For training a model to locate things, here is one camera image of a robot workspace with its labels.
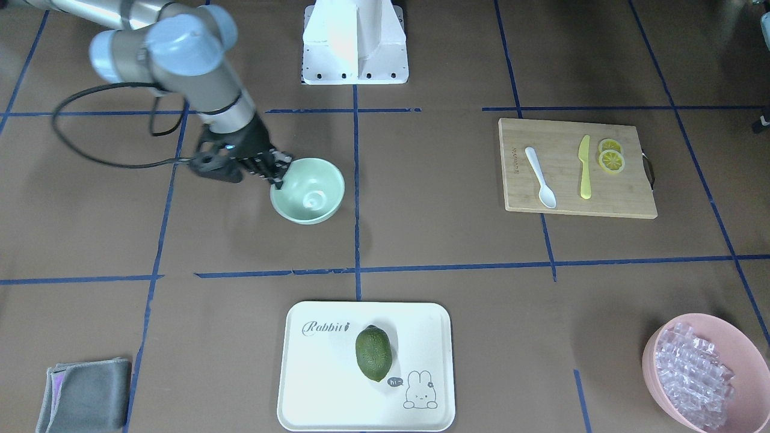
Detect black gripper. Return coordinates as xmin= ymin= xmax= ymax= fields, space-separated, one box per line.
xmin=208 ymin=113 xmax=294 ymax=189

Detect mint green bowl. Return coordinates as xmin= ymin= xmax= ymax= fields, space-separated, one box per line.
xmin=269 ymin=158 xmax=345 ymax=225

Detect white plastic spoon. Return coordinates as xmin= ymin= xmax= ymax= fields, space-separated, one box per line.
xmin=525 ymin=146 xmax=556 ymax=209

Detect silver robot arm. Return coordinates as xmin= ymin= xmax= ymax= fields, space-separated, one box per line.
xmin=2 ymin=1 xmax=292 ymax=189

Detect pink bowl with ice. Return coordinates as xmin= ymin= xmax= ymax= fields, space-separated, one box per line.
xmin=641 ymin=313 xmax=769 ymax=432

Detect green avocado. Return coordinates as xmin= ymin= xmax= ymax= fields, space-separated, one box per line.
xmin=354 ymin=324 xmax=393 ymax=382

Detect cream rabbit tray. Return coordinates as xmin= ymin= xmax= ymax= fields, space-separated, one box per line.
xmin=277 ymin=301 xmax=456 ymax=432

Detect wooden cutting board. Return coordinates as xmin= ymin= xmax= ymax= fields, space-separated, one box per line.
xmin=498 ymin=118 xmax=658 ymax=220

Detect grey folded cloth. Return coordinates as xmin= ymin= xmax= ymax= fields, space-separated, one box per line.
xmin=35 ymin=357 xmax=132 ymax=432

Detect yellow plastic knife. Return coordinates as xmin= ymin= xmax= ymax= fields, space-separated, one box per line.
xmin=577 ymin=135 xmax=592 ymax=200

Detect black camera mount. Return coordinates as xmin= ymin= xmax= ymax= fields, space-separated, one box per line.
xmin=188 ymin=141 xmax=243 ymax=183

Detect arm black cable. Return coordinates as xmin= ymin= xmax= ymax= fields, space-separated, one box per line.
xmin=51 ymin=82 xmax=208 ymax=170

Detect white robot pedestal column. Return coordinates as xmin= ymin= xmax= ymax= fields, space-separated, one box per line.
xmin=301 ymin=1 xmax=410 ymax=85

